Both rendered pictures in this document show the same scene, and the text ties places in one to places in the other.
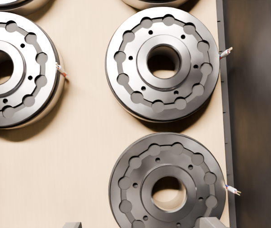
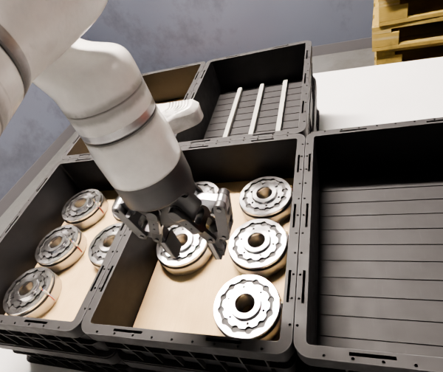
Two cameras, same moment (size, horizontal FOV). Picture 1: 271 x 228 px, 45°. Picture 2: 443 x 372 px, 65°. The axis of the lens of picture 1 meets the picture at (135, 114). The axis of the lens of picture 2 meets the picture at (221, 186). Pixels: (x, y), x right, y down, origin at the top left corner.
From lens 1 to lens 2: 0.38 m
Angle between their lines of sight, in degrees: 47
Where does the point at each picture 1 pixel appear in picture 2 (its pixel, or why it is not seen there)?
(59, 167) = (196, 297)
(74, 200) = (198, 315)
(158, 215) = (236, 314)
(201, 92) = (275, 257)
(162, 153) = (246, 283)
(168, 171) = (246, 291)
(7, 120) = (177, 263)
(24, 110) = (186, 259)
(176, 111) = (258, 263)
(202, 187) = (265, 303)
